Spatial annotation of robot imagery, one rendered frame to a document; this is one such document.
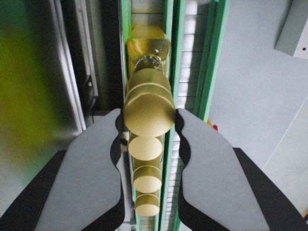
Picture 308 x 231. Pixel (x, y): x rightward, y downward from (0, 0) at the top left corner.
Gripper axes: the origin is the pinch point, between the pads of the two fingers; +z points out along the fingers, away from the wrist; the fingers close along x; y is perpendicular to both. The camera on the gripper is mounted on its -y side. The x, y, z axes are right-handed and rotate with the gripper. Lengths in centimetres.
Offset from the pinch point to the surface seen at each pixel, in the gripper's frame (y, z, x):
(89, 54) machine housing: 5.1, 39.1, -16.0
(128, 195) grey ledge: 57, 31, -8
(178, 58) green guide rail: 2.1, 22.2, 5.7
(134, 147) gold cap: 5.5, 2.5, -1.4
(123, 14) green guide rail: -5.1, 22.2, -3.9
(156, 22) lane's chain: -3.4, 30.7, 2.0
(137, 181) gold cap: 10.7, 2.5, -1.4
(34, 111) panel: 3.8, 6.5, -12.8
